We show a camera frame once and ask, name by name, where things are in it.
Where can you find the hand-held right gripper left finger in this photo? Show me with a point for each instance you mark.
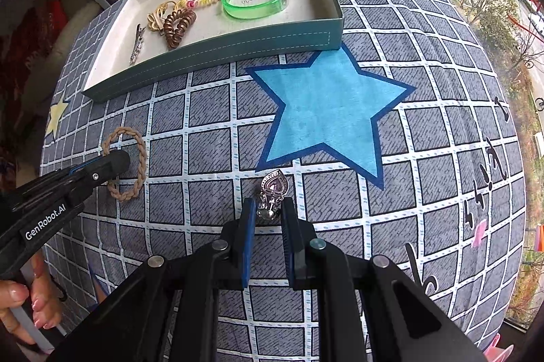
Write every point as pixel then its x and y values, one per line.
pixel 248 243

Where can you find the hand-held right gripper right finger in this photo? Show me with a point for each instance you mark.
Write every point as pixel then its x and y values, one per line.
pixel 289 243

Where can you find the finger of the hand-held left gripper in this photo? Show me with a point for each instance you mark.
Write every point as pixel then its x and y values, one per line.
pixel 106 168

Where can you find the silver heart earring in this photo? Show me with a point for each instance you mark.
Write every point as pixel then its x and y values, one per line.
pixel 276 183

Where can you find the gold star hair clip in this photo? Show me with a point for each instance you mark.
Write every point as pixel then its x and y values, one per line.
pixel 137 43

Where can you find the gold rabbit hair clip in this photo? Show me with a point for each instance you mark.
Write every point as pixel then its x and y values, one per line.
pixel 154 18

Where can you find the green shallow jewelry box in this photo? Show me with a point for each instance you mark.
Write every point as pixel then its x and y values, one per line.
pixel 255 43

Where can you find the person's left hand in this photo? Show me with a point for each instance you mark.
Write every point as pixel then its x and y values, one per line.
pixel 44 302

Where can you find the grey checked star blanket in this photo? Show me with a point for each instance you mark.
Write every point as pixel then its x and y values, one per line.
pixel 340 111

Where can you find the cream sofa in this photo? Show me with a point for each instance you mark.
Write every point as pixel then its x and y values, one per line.
pixel 76 30

